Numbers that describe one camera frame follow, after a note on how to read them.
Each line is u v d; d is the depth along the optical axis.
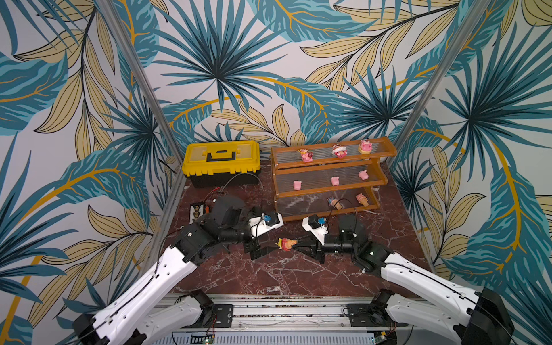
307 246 0.64
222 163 0.97
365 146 0.83
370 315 0.67
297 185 0.88
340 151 0.80
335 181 0.90
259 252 0.58
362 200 1.00
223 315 0.74
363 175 0.93
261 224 0.53
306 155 0.78
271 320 0.74
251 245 0.57
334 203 1.00
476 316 0.40
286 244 0.69
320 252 0.61
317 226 0.61
